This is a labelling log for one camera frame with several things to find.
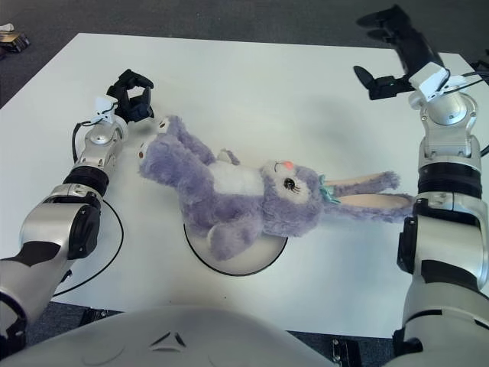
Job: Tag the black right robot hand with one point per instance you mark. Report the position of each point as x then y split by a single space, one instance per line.
414 42

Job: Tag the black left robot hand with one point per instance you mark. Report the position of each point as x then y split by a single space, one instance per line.
135 105

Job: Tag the purple plush bunny doll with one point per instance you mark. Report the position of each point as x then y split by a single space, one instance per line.
229 179

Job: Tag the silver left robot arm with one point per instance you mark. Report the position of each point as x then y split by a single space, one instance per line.
57 229

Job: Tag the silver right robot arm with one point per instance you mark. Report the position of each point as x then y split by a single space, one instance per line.
447 172

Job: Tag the white plate with black rim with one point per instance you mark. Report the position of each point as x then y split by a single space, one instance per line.
244 264

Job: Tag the black office chair base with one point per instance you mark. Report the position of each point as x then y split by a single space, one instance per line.
481 65

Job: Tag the white crumpled cloth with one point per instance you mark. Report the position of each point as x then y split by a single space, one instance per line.
5 28

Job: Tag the grey robot torso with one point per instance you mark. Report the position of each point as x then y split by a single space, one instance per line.
191 336

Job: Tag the black metal table bracket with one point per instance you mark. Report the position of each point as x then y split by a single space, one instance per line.
345 353
103 315

